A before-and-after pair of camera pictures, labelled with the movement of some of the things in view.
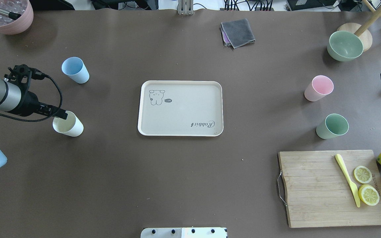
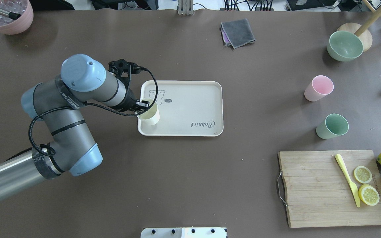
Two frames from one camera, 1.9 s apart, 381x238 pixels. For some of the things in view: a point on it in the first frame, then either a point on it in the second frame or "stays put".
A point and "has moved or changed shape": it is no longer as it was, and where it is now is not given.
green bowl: [342, 46] stays put
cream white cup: [72, 126] has moved or changed shape
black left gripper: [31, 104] -> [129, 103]
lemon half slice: [362, 174] stays put
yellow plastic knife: [354, 188] stays put
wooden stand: [362, 31] stays put
